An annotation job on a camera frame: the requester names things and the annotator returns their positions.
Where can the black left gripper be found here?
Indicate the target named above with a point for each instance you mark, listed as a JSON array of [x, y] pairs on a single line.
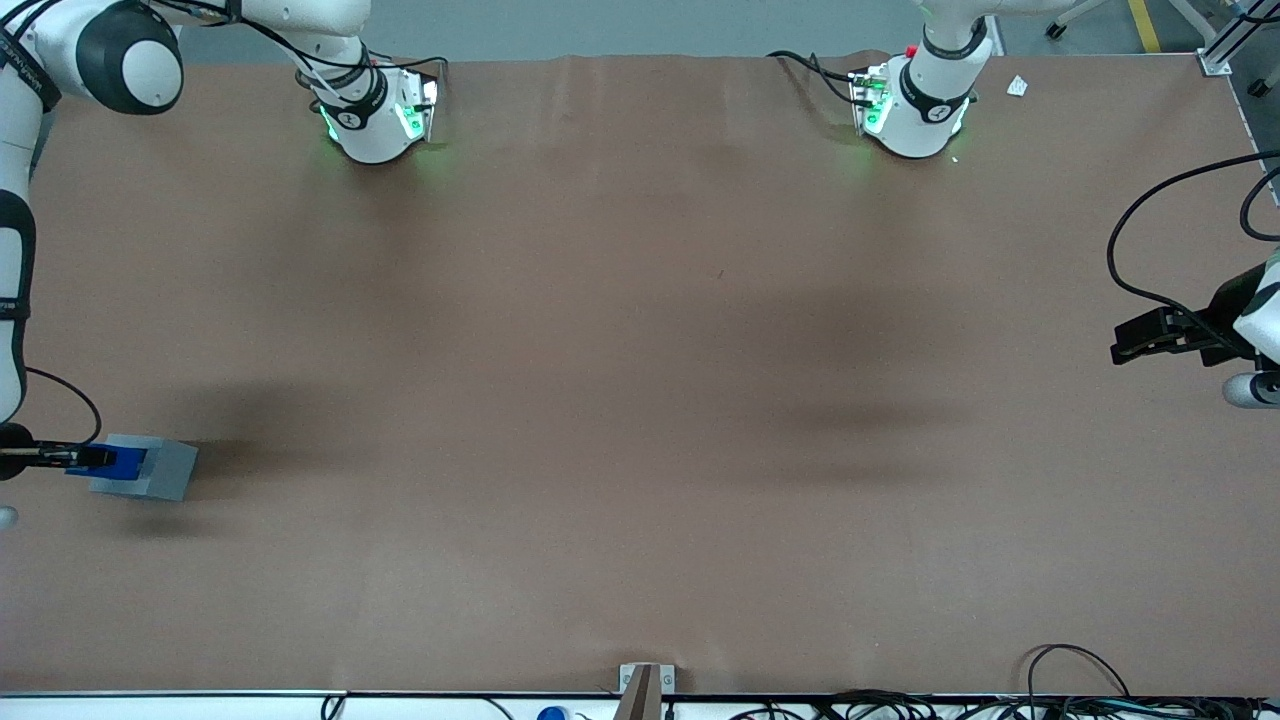
[[1226, 305]]

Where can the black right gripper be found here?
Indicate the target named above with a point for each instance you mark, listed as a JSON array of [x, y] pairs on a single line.
[[12, 450]]

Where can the blue plastic block part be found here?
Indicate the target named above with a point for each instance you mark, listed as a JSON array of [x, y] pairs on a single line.
[[130, 465]]

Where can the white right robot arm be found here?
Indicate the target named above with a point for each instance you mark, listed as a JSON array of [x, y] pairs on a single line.
[[8, 380]]

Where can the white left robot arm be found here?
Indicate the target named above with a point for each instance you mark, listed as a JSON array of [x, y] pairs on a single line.
[[920, 110]]

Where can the gray square base block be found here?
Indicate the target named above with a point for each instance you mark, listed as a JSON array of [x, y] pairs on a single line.
[[170, 470]]

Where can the white paper scrap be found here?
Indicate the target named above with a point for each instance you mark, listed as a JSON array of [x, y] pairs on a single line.
[[1017, 86]]

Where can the white chair leg with caster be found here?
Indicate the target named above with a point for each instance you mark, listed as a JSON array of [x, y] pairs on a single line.
[[1056, 30]]

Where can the brown paper table cover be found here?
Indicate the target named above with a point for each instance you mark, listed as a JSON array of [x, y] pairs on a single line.
[[640, 400]]

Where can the aluminium frame post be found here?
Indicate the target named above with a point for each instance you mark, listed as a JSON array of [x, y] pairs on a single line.
[[1218, 62]]

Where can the white table edge rail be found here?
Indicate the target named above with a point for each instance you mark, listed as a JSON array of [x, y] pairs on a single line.
[[200, 710]]

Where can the metal bracket with brown post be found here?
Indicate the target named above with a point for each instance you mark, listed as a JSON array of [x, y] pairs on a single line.
[[640, 695]]

